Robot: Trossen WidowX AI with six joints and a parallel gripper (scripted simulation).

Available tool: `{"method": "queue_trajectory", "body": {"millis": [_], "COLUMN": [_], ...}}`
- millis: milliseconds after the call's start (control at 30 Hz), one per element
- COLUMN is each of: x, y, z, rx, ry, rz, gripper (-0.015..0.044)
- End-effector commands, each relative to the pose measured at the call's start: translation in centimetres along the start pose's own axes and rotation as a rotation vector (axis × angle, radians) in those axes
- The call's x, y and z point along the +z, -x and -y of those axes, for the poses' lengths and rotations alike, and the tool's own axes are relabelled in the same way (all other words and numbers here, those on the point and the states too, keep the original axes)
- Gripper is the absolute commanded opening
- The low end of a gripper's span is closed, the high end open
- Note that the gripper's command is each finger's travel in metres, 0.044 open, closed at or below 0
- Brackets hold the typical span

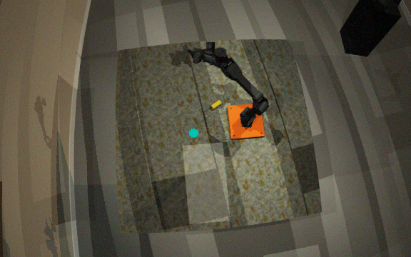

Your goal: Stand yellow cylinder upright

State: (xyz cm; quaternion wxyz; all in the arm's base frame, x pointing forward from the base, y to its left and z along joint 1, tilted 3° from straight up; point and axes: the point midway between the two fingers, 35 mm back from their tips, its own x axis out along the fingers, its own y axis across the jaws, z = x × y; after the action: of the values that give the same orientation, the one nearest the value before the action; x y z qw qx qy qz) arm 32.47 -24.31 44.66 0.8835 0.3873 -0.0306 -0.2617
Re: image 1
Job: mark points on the dark teal circle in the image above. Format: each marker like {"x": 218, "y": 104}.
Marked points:
{"x": 193, "y": 133}

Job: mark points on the yellow cylinder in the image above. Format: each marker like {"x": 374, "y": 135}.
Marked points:
{"x": 216, "y": 104}

